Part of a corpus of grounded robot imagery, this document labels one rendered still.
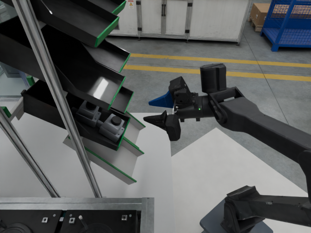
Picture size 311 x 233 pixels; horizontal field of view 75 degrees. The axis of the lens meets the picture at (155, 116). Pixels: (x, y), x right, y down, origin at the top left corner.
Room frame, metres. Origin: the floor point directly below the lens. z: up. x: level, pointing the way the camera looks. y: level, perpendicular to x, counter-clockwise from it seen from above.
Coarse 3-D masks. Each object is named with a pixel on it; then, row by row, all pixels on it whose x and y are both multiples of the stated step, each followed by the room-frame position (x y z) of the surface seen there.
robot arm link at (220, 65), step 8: (208, 64) 0.46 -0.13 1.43; (216, 64) 0.44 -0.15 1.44; (200, 72) 0.43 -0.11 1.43; (208, 72) 0.41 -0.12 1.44; (216, 72) 0.41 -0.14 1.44; (224, 72) 0.40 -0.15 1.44; (208, 80) 0.40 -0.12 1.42; (216, 80) 0.40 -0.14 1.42; (224, 80) 0.40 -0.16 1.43; (208, 88) 0.40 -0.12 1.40; (216, 88) 0.39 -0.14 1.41; (224, 88) 0.39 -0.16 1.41; (232, 88) 0.40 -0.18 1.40; (208, 96) 0.37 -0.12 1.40; (216, 96) 0.37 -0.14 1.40; (224, 96) 0.37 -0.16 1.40; (232, 96) 0.38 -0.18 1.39; (240, 96) 0.38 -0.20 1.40; (216, 104) 0.35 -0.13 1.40; (216, 112) 0.33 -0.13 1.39; (224, 112) 0.32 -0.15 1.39; (216, 120) 0.33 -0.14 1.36; (224, 120) 0.31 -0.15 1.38
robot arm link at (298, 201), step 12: (240, 192) 0.24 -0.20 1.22; (252, 192) 0.24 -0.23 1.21; (240, 204) 0.21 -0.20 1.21; (252, 204) 0.20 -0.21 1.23; (264, 204) 0.18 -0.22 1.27; (276, 204) 0.17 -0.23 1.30; (288, 204) 0.16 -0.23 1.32; (300, 204) 0.15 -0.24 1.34; (240, 216) 0.19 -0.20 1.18; (252, 216) 0.19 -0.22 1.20; (264, 216) 0.17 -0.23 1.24; (276, 216) 0.16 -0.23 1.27; (288, 216) 0.15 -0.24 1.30; (300, 216) 0.14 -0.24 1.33
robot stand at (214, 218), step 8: (224, 200) 0.29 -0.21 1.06; (216, 208) 0.26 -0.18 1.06; (208, 216) 0.24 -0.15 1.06; (216, 216) 0.24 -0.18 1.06; (200, 224) 0.22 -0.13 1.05; (208, 224) 0.22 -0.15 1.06; (216, 224) 0.22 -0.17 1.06; (256, 224) 0.22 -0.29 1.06; (264, 224) 0.22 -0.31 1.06; (208, 232) 0.20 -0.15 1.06; (216, 232) 0.20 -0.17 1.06; (224, 232) 0.20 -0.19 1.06; (256, 232) 0.20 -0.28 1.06; (264, 232) 0.20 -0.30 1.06; (272, 232) 0.20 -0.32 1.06
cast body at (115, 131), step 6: (108, 120) 0.43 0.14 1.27; (114, 120) 0.43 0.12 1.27; (120, 120) 0.43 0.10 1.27; (102, 126) 0.43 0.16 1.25; (108, 126) 0.42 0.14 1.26; (114, 126) 0.41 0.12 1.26; (120, 126) 0.42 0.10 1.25; (102, 132) 0.42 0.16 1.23; (108, 132) 0.42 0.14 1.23; (114, 132) 0.41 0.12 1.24; (120, 132) 0.43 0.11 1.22; (114, 138) 0.41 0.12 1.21
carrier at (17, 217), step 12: (0, 216) 0.28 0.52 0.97; (12, 216) 0.28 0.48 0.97; (24, 216) 0.28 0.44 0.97; (36, 216) 0.28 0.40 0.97; (48, 216) 0.28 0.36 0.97; (60, 216) 0.28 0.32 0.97; (0, 228) 0.23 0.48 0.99; (12, 228) 0.23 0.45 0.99; (24, 228) 0.23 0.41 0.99; (36, 228) 0.24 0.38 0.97; (48, 228) 0.24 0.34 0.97
